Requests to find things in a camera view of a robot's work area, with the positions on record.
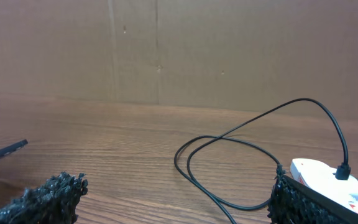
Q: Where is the blue Galaxy smartphone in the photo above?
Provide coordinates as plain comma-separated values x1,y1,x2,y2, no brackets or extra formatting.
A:
0,139,28,159

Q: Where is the black USB charging cable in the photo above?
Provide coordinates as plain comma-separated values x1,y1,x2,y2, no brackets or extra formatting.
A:
173,98,352,224

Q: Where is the white charger plug adapter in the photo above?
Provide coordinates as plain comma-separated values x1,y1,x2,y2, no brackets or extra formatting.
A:
290,157,358,202

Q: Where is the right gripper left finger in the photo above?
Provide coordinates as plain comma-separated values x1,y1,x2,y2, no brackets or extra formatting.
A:
0,172,88,224

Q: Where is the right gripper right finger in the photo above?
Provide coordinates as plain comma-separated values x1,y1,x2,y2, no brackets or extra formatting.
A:
267,165,358,224

